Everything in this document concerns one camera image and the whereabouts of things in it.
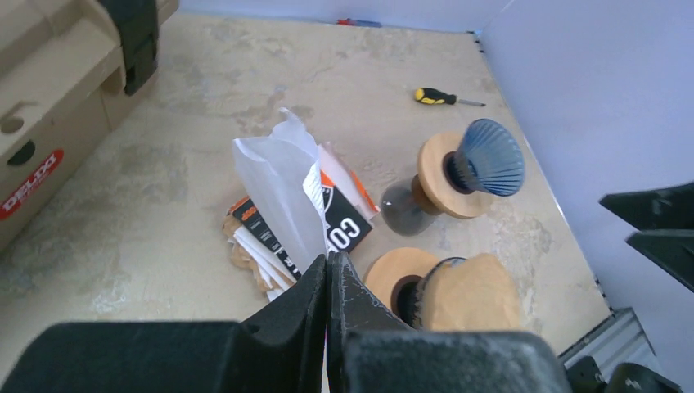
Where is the wooden dripper stand black base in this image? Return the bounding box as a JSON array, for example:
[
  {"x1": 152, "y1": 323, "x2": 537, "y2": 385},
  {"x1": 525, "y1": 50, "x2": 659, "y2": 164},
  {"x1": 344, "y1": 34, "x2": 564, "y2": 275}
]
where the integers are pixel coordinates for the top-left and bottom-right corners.
[{"x1": 363, "y1": 247, "x2": 440, "y2": 327}]

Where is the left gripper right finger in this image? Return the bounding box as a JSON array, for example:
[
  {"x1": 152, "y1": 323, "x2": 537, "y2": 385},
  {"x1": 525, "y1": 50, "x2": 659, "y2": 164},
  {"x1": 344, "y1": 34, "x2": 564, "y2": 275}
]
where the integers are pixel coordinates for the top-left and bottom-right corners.
[{"x1": 327, "y1": 252, "x2": 571, "y2": 392}]

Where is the white paper coffee filter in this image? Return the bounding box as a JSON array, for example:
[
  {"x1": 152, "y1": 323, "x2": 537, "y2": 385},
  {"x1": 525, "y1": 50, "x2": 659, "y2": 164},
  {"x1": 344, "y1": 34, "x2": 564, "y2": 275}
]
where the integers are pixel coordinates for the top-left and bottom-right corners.
[{"x1": 232, "y1": 107, "x2": 328, "y2": 273}]

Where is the tan plastic toolbox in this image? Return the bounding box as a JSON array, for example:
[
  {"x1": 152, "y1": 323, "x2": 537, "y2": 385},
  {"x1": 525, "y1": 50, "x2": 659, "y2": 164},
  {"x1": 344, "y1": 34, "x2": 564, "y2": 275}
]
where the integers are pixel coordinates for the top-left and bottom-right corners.
[{"x1": 1, "y1": 1, "x2": 179, "y2": 246}]

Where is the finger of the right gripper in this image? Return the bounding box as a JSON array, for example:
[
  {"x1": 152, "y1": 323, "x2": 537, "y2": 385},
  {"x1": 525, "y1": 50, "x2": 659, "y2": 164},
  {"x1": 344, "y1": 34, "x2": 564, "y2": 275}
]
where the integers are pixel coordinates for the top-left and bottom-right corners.
[
  {"x1": 626, "y1": 229, "x2": 693, "y2": 291},
  {"x1": 599, "y1": 183, "x2": 693, "y2": 230}
]

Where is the glass carafe with collar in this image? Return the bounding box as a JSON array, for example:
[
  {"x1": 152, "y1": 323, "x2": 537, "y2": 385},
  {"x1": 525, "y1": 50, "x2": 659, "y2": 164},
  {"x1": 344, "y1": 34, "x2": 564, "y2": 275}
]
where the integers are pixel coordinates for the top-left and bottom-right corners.
[{"x1": 381, "y1": 176, "x2": 437, "y2": 237}]

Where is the stack of paper filters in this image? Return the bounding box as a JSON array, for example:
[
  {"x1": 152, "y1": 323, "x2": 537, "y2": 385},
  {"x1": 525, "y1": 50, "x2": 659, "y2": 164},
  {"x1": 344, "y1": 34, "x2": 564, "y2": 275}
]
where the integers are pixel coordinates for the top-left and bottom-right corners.
[{"x1": 222, "y1": 213, "x2": 297, "y2": 301}]

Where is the coffee paper filter box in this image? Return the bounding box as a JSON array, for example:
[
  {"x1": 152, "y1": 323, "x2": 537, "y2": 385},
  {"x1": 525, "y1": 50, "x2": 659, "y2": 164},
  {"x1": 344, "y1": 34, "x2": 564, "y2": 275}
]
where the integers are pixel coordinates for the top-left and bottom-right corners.
[{"x1": 226, "y1": 142, "x2": 380, "y2": 279}]

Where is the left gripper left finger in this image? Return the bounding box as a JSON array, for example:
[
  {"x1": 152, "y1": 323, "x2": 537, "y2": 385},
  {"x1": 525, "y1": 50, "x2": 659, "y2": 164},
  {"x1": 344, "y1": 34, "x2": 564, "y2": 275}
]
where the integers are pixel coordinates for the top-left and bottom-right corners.
[{"x1": 2, "y1": 255, "x2": 327, "y2": 392}]

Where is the brown paper coffee filter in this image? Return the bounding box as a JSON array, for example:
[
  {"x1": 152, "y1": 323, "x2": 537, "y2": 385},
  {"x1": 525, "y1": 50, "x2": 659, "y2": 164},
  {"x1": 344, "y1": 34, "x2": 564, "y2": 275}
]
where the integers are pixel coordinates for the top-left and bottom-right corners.
[{"x1": 428, "y1": 253, "x2": 525, "y2": 331}]

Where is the wooden ring dripper holder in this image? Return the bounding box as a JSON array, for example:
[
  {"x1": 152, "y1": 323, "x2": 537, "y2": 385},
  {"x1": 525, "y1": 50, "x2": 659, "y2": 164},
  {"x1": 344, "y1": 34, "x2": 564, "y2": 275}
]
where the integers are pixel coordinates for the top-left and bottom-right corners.
[{"x1": 417, "y1": 132, "x2": 494, "y2": 219}]

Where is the red blue pen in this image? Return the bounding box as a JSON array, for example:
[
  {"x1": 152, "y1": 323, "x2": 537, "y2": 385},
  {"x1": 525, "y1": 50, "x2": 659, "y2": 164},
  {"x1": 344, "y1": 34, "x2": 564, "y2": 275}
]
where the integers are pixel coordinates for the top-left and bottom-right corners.
[{"x1": 336, "y1": 18, "x2": 382, "y2": 28}]

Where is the yellow black screwdriver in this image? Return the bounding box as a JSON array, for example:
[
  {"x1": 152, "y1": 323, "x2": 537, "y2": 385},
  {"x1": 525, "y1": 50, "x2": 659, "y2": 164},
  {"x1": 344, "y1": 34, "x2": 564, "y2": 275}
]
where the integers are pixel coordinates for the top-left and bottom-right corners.
[{"x1": 413, "y1": 88, "x2": 486, "y2": 107}]

